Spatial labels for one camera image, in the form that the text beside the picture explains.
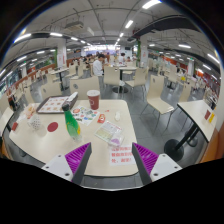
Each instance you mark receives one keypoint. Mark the white notice with red text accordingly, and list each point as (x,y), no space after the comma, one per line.
(121,155)

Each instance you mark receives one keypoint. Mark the flat round red coaster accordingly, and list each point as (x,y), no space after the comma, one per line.
(52,127)

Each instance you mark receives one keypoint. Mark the white napkin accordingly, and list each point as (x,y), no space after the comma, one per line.
(72,96)

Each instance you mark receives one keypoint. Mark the group of ceiling lights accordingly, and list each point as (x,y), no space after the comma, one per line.
(129,23)

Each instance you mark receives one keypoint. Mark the person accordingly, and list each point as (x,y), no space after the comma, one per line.
(98,66)
(122,58)

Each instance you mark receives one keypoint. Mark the white crumpled tissue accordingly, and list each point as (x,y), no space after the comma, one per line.
(117,116)

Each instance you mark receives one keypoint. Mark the white mug with dark dots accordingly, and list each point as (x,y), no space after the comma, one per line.
(34,122)

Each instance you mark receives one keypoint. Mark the beige chair with oval hole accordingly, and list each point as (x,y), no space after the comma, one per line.
(50,90)
(83,86)

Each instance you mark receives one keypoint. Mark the ceiling air conditioner unit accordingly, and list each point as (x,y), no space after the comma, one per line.
(74,26)

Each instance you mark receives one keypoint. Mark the small red table sign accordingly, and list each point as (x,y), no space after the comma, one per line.
(14,126)

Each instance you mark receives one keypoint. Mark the group of beige chairs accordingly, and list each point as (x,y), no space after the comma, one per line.
(111,76)

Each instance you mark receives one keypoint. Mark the clear bag with leaflet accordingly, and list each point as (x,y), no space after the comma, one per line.
(108,132)

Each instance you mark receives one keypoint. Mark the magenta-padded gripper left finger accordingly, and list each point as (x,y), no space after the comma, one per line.
(77,156)

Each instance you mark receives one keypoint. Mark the white table with black pedestal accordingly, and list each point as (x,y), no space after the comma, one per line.
(196,115)

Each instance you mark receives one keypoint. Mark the red paper cup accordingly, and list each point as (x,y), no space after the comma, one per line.
(93,100)

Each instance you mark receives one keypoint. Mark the paper bag of fries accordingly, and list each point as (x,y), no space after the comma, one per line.
(30,110)

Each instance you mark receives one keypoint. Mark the small red sauce packet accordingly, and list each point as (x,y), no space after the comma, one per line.
(101,118)

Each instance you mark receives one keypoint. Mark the beige chair with metal legs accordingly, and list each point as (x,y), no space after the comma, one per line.
(156,96)

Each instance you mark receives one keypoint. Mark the brown food tray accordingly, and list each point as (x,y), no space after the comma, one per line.
(53,104)

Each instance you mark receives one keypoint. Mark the colourful sticker sheet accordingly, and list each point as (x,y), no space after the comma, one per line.
(85,115)

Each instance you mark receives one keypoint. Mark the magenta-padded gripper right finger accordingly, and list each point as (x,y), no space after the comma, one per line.
(146,157)

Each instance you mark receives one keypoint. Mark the green plastic drink bottle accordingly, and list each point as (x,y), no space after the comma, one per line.
(71,125)

